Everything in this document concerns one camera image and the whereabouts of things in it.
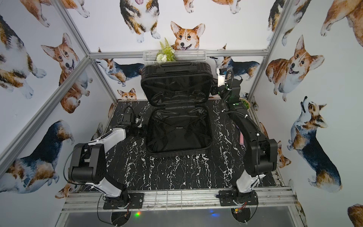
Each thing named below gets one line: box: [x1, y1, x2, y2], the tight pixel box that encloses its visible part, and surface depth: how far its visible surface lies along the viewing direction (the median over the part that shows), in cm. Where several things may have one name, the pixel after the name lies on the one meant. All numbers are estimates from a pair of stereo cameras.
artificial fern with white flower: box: [155, 37, 177, 63], surface depth 85 cm
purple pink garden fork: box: [239, 131, 244, 146], surface depth 97 cm
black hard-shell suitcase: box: [140, 61, 214, 159], surface depth 97 cm
